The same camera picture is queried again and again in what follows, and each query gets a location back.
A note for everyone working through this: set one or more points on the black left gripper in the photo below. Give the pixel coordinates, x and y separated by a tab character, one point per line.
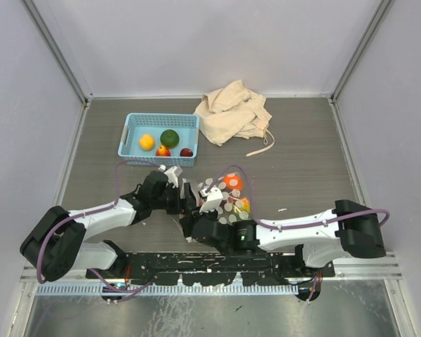
188	199

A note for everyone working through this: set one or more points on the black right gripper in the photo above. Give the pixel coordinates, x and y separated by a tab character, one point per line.
188	220

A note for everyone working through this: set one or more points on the clear zip top bag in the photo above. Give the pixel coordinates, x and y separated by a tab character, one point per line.
225	210

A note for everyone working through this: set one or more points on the fake dark purple plum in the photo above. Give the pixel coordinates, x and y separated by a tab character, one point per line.
186	152

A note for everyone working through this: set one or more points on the fake red pear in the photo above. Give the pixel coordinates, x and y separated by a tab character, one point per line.
163	151

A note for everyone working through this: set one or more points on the fake yellow lemon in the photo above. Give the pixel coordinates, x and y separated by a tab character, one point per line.
169	138

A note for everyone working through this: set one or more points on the fake yellow peach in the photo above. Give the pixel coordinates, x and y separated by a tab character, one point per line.
147	142

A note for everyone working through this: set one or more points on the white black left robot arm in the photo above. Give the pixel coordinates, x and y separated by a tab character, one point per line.
58	242

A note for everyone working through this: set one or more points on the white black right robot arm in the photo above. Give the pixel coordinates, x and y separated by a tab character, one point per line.
348	229

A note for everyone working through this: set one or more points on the fake green orange mango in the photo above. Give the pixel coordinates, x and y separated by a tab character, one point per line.
241	208

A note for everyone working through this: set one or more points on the light blue perforated basket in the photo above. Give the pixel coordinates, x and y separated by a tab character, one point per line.
138	124

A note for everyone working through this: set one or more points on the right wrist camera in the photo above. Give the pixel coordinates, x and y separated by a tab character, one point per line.
211	199

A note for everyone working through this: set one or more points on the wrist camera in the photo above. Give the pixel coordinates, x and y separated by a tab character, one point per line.
173	174
211	199

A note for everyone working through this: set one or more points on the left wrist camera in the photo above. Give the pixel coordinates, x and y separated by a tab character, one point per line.
173	174

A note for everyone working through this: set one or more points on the beige drawstring cloth bag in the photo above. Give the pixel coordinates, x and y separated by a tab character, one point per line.
234	112

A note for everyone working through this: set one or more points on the light blue cable duct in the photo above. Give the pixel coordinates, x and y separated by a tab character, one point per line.
97	288

